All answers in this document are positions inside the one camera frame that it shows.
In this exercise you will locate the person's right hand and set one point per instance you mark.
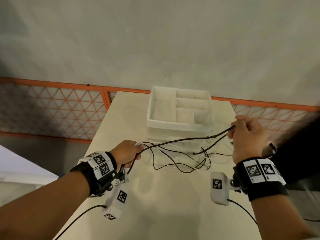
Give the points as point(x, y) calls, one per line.
point(248, 139)

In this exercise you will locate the person's left hand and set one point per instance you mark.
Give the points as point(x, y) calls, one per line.
point(123, 152)

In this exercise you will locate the person's left thumb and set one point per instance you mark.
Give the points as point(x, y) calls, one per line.
point(133, 160)

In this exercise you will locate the person's right thumb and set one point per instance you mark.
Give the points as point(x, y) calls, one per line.
point(232, 136)

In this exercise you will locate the person's left forearm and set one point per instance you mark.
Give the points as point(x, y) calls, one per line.
point(42, 209)

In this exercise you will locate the person's right forearm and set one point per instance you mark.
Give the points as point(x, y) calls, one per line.
point(277, 219)

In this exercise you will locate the black wristband with marker tags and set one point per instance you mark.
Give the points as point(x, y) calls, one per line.
point(100, 172)
point(260, 179)

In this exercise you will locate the white compartment organizer box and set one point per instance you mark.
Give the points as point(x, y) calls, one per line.
point(175, 109)

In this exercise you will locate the orange mesh fence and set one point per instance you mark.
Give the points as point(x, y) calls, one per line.
point(50, 109)

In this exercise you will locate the white board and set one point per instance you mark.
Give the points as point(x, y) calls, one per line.
point(20, 164)

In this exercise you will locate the white wrist camera with markers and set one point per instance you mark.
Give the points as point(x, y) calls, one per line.
point(219, 188)
point(118, 199)

